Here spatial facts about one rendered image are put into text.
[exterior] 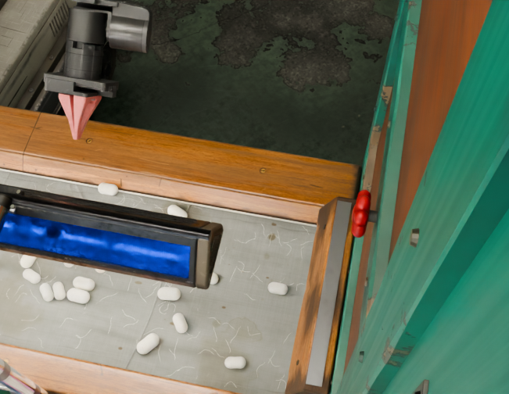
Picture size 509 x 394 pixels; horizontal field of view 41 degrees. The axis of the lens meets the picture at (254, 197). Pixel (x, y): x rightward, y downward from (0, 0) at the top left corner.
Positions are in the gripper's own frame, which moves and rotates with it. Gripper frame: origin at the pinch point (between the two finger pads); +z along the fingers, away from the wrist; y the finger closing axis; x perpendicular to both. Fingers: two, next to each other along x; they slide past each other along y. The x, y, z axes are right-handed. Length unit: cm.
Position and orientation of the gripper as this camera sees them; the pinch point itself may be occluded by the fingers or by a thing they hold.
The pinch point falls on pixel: (77, 134)
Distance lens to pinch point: 114.1
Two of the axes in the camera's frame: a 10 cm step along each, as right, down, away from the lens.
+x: 1.6, -2.0, 9.7
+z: -1.5, 9.6, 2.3
